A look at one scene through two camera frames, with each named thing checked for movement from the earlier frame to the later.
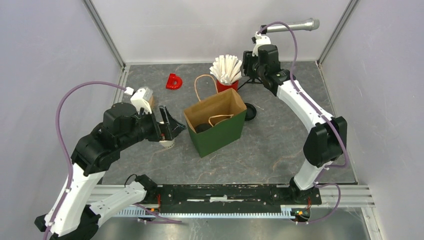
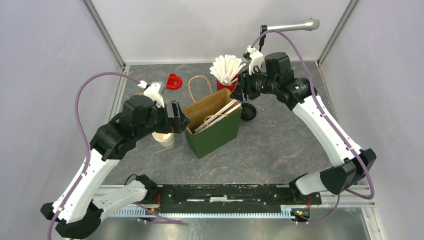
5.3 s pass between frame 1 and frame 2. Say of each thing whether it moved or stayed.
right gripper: moved
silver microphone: stayed
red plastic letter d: stayed
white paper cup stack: stayed
